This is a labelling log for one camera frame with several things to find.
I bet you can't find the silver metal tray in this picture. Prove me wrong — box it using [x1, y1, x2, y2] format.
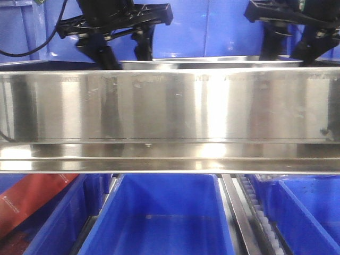
[121, 55, 302, 70]

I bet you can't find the stainless steel shelf front rail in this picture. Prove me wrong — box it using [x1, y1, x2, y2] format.
[1, 67, 339, 175]

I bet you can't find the blue bin lower centre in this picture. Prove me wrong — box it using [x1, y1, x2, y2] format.
[79, 174, 234, 254]

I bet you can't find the black cable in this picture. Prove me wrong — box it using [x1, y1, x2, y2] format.
[0, 0, 67, 57]

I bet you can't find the blue crate upper left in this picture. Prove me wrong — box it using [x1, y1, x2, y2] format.
[1, 1, 37, 54]

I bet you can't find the blue crate upper right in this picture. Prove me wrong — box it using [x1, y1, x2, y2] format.
[271, 0, 340, 61]

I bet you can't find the white roller track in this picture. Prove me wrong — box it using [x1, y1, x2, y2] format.
[236, 175, 286, 254]

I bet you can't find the blue bin lower right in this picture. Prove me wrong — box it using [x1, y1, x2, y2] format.
[248, 175, 339, 254]

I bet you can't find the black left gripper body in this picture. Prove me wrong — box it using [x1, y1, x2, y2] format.
[57, 1, 173, 39]

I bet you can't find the large blue crate behind tray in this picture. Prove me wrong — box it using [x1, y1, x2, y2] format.
[33, 0, 262, 62]

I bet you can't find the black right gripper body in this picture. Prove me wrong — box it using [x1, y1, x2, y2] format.
[244, 1, 339, 33]

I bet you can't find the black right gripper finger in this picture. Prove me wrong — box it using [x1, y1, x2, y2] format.
[290, 28, 339, 66]
[259, 22, 291, 61]

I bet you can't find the blue bin lower left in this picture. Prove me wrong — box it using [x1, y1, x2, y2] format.
[1, 174, 112, 254]

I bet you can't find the blue bin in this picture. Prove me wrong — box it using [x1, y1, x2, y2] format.
[1, 174, 112, 254]
[79, 174, 234, 254]
[248, 175, 339, 254]

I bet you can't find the red packet in bin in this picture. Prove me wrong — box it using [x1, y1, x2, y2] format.
[1, 174, 78, 238]

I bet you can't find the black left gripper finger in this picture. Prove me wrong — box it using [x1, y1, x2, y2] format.
[76, 34, 121, 70]
[131, 25, 154, 61]

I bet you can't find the steel divider rail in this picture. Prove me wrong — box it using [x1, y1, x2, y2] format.
[222, 174, 262, 254]

